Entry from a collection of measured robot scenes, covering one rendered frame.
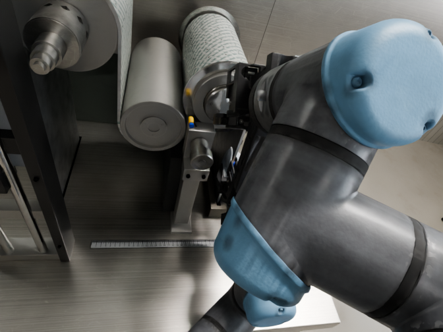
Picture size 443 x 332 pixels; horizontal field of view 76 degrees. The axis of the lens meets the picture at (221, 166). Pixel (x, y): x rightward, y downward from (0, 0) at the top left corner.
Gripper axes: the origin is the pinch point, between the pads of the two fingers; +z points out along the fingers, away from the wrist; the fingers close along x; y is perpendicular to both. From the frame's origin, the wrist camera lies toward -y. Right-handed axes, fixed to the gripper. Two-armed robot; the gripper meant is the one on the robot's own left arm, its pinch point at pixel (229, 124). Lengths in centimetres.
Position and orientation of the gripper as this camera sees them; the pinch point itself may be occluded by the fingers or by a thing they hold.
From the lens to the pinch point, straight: 50.5
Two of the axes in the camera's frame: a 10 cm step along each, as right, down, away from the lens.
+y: 0.9, -9.9, -1.1
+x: -9.6, -0.6, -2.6
